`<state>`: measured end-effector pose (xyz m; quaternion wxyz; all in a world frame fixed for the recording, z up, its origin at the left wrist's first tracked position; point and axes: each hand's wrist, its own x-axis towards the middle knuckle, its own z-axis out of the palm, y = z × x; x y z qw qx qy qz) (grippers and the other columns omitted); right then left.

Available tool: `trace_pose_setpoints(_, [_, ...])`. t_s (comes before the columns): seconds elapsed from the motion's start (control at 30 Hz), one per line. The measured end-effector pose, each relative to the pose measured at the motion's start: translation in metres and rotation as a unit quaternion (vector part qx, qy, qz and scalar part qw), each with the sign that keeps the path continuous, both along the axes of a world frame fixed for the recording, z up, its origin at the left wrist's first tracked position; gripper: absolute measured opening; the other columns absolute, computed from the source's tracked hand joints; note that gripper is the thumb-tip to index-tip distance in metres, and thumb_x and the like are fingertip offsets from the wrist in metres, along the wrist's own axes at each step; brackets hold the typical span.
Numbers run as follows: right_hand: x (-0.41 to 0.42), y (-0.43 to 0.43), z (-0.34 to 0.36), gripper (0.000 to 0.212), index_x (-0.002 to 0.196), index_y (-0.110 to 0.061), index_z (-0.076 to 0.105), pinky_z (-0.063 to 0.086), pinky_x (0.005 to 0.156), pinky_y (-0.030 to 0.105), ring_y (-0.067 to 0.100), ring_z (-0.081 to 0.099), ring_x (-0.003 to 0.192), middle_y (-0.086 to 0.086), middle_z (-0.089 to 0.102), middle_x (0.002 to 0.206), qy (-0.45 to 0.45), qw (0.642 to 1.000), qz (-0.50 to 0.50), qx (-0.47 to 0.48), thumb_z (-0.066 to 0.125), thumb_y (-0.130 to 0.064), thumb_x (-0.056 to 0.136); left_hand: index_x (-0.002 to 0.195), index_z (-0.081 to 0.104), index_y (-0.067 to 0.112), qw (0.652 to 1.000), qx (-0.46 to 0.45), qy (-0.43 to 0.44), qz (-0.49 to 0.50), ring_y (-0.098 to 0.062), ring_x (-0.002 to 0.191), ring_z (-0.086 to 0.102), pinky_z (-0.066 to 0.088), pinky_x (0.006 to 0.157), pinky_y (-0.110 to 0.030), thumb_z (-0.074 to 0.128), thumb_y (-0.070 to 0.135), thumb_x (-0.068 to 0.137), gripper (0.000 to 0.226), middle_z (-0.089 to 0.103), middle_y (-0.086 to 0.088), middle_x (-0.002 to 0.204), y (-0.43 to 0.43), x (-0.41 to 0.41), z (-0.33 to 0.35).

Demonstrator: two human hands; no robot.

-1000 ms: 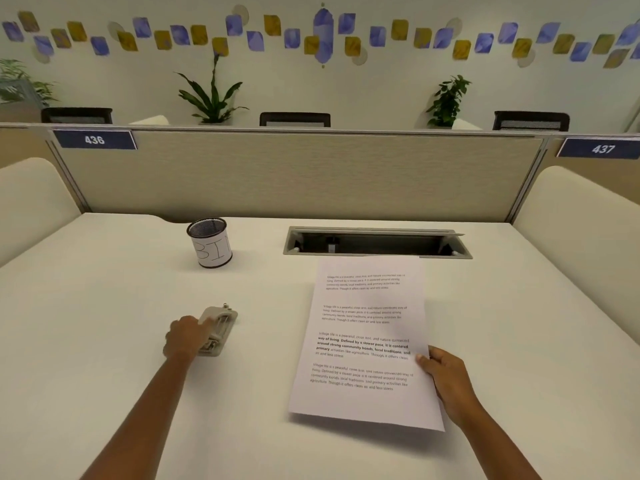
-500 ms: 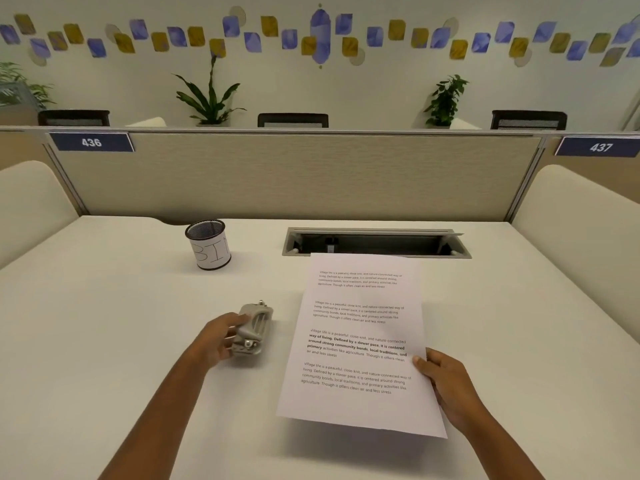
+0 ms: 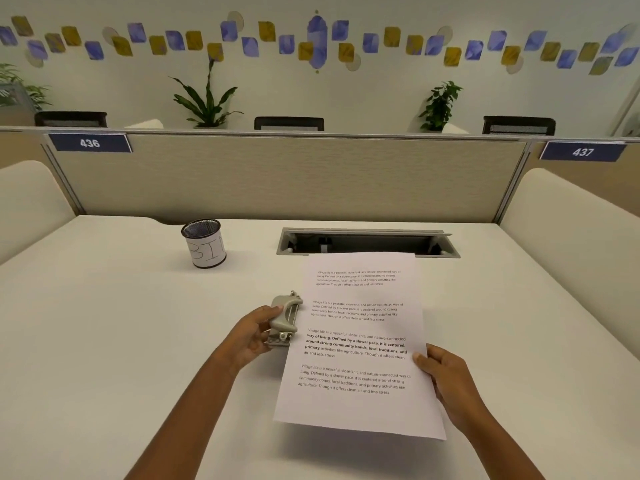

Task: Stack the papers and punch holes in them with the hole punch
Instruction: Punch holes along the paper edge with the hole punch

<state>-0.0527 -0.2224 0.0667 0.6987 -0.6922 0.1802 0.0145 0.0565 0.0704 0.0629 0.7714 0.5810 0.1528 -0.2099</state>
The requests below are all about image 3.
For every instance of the person's left hand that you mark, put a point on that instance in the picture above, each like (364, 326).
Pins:
(247, 334)

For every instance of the person's right hand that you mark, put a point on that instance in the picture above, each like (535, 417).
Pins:
(452, 384)

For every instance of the person's right thumb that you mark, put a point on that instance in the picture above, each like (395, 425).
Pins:
(424, 363)

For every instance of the person's left thumb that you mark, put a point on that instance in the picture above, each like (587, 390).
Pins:
(271, 311)

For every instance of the grey metal hole punch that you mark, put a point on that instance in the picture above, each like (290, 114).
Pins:
(285, 317)

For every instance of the white printed paper sheet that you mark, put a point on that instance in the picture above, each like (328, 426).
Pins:
(357, 344)

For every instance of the person's right forearm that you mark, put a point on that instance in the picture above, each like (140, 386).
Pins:
(492, 444)

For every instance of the person's left forearm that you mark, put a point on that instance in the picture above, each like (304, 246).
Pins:
(190, 419)

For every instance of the black mesh pen cup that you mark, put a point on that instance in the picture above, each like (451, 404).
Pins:
(204, 244)

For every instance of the beige desk partition panel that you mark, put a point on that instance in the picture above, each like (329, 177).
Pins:
(300, 179)

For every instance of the black office chair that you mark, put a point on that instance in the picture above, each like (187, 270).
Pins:
(71, 119)
(289, 123)
(519, 125)

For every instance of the white curved side divider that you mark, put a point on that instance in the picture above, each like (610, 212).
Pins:
(27, 204)
(575, 244)

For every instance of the tall long-leaf potted plant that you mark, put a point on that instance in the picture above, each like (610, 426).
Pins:
(207, 102)

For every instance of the blue desk number sign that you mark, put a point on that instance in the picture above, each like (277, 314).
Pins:
(90, 143)
(582, 151)

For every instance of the small bushy potted plant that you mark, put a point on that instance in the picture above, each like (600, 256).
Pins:
(441, 105)

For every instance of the feathery green potted plant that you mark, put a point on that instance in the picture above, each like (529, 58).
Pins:
(20, 87)

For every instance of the row of blue yellow wall decals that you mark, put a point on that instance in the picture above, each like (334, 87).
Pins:
(320, 39)

